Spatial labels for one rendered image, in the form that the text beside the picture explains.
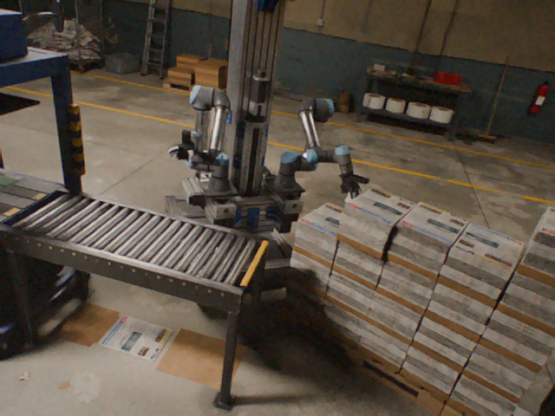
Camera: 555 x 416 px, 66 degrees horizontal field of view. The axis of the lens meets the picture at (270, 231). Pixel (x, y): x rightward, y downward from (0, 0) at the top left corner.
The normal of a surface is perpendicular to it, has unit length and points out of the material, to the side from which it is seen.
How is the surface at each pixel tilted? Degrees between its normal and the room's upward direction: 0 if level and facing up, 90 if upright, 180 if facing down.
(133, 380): 0
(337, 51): 90
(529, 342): 90
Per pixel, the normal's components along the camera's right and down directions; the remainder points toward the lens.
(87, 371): 0.13, -0.85
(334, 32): -0.25, 0.47
